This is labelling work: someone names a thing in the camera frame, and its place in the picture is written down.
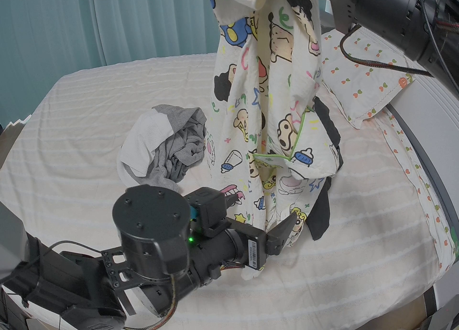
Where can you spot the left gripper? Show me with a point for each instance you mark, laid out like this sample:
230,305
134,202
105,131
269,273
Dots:
229,249

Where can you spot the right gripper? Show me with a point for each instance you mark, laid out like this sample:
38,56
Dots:
380,2

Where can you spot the white printed pyjama top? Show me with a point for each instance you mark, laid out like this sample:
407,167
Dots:
287,70

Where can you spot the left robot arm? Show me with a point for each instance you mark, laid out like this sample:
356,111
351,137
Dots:
150,221

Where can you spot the bed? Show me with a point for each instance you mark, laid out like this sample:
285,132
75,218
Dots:
89,124

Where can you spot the black garment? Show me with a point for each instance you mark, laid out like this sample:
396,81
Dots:
321,213

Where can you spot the white printed pillow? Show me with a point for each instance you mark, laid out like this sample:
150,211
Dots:
365,81

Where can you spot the grey and white garment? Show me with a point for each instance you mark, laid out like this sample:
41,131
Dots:
179,135

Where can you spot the blue-green curtain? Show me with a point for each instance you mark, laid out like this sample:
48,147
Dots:
107,9

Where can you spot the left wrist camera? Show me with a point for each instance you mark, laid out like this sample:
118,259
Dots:
209,208

